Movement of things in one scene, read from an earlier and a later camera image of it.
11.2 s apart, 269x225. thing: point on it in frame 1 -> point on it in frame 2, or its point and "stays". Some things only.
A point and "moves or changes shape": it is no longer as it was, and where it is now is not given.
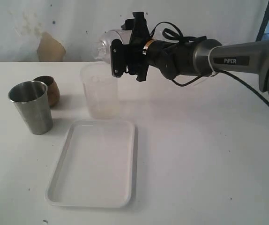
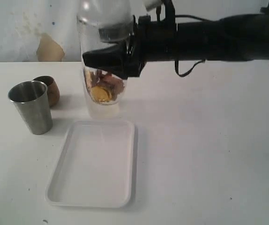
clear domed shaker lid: (100, 49) moves or changes shape
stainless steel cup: (31, 98) stays
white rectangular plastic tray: (97, 168) stays
